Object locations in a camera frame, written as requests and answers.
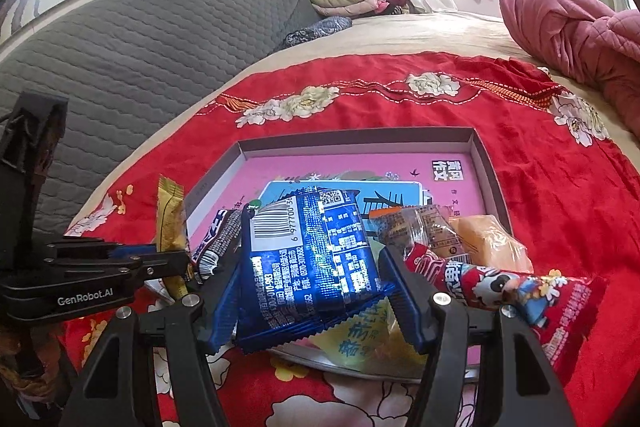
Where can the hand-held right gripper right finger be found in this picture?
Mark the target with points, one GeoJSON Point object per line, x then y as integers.
{"type": "Point", "coordinates": [405, 307]}

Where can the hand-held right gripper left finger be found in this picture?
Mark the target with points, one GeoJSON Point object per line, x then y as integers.
{"type": "Point", "coordinates": [225, 302]}

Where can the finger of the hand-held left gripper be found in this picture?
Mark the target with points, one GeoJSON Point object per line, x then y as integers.
{"type": "Point", "coordinates": [165, 264]}
{"type": "Point", "coordinates": [135, 250]}

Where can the yellow snack bar packet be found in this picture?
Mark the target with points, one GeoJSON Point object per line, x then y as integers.
{"type": "Point", "coordinates": [170, 222]}

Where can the brown chocolate bar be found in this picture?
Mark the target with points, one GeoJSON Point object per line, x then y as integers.
{"type": "Point", "coordinates": [215, 242]}

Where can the yellow green snack packet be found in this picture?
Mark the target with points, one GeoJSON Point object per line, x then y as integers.
{"type": "Point", "coordinates": [360, 342]}

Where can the clear orange-trimmed nut packet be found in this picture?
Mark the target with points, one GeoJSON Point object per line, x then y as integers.
{"type": "Point", "coordinates": [425, 227]}

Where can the blue wafer packet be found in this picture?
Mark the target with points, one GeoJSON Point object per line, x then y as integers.
{"type": "Point", "coordinates": [310, 267]}

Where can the pale orange snack packet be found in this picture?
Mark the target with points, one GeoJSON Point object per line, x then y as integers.
{"type": "Point", "coordinates": [492, 242]}

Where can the red cartoon snack packet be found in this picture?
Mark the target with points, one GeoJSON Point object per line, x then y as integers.
{"type": "Point", "coordinates": [525, 297]}

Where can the shallow grey cardboard box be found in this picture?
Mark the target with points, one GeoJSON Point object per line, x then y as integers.
{"type": "Point", "coordinates": [350, 142]}

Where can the pink book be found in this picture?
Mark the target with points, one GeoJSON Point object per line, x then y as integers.
{"type": "Point", "coordinates": [390, 177]}

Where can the red floral blanket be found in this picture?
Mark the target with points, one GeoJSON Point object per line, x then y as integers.
{"type": "Point", "coordinates": [550, 187]}

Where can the grey quilted headboard cover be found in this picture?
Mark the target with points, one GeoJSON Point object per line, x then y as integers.
{"type": "Point", "coordinates": [150, 47]}

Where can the dark blue patterned cloth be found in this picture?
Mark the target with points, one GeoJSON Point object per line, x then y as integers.
{"type": "Point", "coordinates": [320, 29]}

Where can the pink quilt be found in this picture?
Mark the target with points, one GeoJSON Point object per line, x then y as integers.
{"type": "Point", "coordinates": [565, 22]}

